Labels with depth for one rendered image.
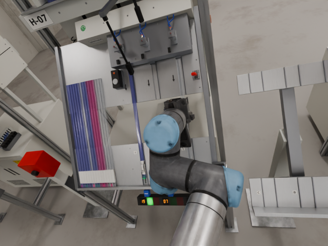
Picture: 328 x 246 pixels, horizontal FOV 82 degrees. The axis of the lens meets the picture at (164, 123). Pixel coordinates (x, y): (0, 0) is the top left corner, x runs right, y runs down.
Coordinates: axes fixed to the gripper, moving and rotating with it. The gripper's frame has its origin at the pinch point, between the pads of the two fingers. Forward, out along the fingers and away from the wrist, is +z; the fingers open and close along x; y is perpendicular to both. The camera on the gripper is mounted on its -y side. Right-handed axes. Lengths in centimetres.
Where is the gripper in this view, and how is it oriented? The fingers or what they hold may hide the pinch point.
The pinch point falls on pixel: (184, 113)
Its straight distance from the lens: 73.6
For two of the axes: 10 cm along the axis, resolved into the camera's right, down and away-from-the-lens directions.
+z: 2.5, -2.4, 9.4
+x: -9.5, 1.2, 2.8
